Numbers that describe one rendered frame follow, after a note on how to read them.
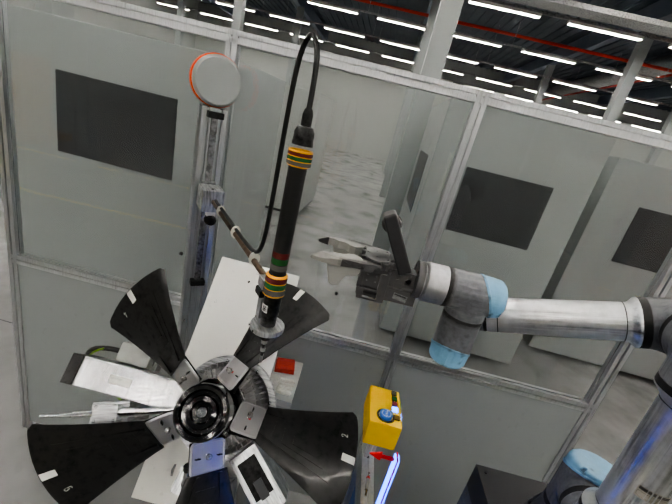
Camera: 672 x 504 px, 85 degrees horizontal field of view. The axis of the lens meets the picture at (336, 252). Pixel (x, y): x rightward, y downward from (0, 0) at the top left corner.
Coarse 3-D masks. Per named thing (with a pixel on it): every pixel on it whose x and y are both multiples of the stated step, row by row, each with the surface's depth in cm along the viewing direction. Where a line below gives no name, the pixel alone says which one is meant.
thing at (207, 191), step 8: (200, 184) 120; (208, 184) 123; (200, 192) 118; (208, 192) 116; (216, 192) 117; (224, 192) 118; (200, 200) 118; (208, 200) 117; (224, 200) 119; (200, 208) 117; (208, 208) 118
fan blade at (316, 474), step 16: (272, 416) 86; (288, 416) 87; (304, 416) 89; (320, 416) 90; (336, 416) 91; (352, 416) 92; (272, 432) 82; (288, 432) 83; (304, 432) 85; (320, 432) 86; (336, 432) 87; (352, 432) 88; (272, 448) 79; (288, 448) 80; (304, 448) 81; (320, 448) 83; (336, 448) 84; (352, 448) 85; (288, 464) 78; (304, 464) 79; (320, 464) 80; (336, 464) 81; (304, 480) 77; (320, 480) 78; (336, 480) 79; (320, 496) 76; (336, 496) 77
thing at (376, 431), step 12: (372, 396) 117; (384, 396) 119; (372, 408) 112; (384, 408) 114; (372, 420) 108; (384, 420) 109; (372, 432) 109; (384, 432) 108; (396, 432) 108; (372, 444) 110; (384, 444) 110
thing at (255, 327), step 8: (264, 280) 74; (256, 288) 76; (256, 312) 77; (256, 320) 75; (280, 320) 77; (256, 328) 73; (264, 328) 73; (272, 328) 74; (280, 328) 75; (264, 336) 72; (272, 336) 73
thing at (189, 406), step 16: (208, 384) 80; (192, 400) 79; (208, 400) 79; (224, 400) 79; (240, 400) 89; (176, 416) 78; (192, 416) 79; (208, 416) 79; (224, 416) 78; (192, 432) 77; (208, 432) 78; (224, 432) 87
